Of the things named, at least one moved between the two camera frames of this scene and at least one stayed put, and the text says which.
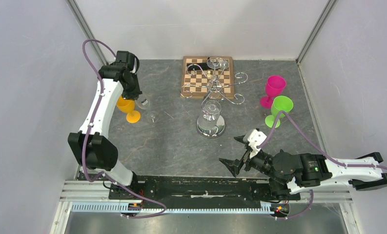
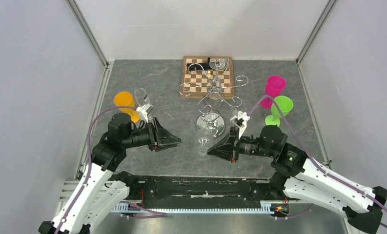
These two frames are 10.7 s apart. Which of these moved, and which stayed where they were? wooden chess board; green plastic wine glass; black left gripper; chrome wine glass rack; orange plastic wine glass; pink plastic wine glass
Moved: black left gripper; chrome wine glass rack
Stayed: pink plastic wine glass; orange plastic wine glass; wooden chess board; green plastic wine glass
